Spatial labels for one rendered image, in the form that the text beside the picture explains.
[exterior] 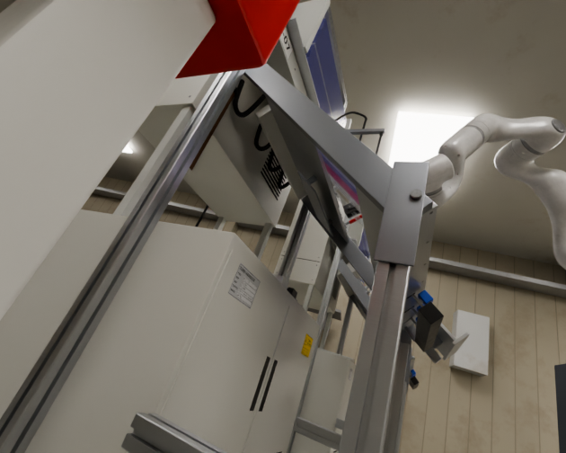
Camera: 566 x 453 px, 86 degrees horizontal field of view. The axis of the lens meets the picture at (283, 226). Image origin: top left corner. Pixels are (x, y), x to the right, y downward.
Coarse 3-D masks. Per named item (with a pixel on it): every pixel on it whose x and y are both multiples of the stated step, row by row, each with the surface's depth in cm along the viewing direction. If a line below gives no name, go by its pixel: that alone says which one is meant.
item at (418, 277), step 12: (432, 216) 49; (420, 228) 51; (432, 228) 53; (420, 240) 54; (420, 252) 58; (420, 264) 63; (420, 276) 69; (408, 288) 70; (420, 288) 75; (408, 300) 78; (408, 312) 87; (408, 324) 98
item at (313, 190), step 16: (272, 112) 104; (288, 128) 96; (288, 144) 112; (304, 144) 90; (304, 160) 104; (320, 160) 84; (304, 176) 123; (320, 176) 96; (320, 192) 112; (320, 208) 107; (336, 208) 103; (336, 224) 120
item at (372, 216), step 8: (360, 192) 68; (360, 200) 72; (368, 200) 66; (360, 208) 75; (368, 208) 69; (376, 208) 64; (368, 216) 73; (376, 216) 68; (368, 224) 77; (376, 224) 71; (368, 232) 82; (376, 232) 75; (368, 240) 88; (376, 240) 80
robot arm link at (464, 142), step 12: (456, 132) 100; (468, 132) 97; (480, 132) 98; (444, 144) 97; (456, 144) 95; (468, 144) 95; (480, 144) 99; (456, 156) 95; (468, 156) 98; (456, 168) 95; (456, 180) 95; (444, 192) 93
